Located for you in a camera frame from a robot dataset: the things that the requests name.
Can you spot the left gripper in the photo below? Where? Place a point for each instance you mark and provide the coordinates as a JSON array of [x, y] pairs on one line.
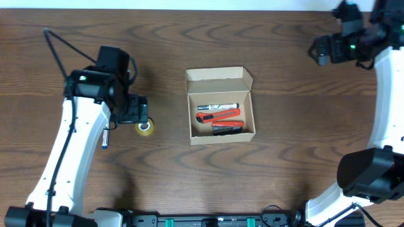
[[136, 111]]

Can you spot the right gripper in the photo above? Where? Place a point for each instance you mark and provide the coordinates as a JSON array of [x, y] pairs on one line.
[[324, 48]]

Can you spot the yellow tape roll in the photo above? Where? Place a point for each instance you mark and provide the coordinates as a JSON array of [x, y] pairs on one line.
[[145, 129]]

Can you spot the blue cap marker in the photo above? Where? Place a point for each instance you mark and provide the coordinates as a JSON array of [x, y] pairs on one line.
[[105, 138]]

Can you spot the red utility knife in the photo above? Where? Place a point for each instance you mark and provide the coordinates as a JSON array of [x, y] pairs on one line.
[[204, 118]]

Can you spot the black cap marker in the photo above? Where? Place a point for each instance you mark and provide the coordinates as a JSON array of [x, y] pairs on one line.
[[225, 106]]

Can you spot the red black stapler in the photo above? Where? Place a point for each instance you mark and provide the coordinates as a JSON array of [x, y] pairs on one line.
[[227, 127]]

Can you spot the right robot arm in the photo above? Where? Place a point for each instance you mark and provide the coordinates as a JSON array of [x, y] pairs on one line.
[[375, 174]]

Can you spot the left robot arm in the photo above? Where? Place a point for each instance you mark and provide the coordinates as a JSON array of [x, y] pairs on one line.
[[94, 97]]

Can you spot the open cardboard box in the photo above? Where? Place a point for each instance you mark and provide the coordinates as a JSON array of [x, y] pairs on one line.
[[220, 85]]

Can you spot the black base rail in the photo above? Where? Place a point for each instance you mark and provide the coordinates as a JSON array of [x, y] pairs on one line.
[[276, 219]]

